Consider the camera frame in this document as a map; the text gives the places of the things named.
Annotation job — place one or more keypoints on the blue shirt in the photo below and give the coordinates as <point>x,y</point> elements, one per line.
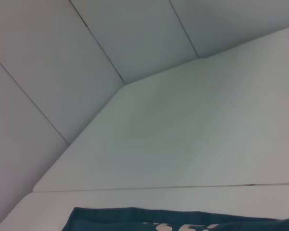
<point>183,220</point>

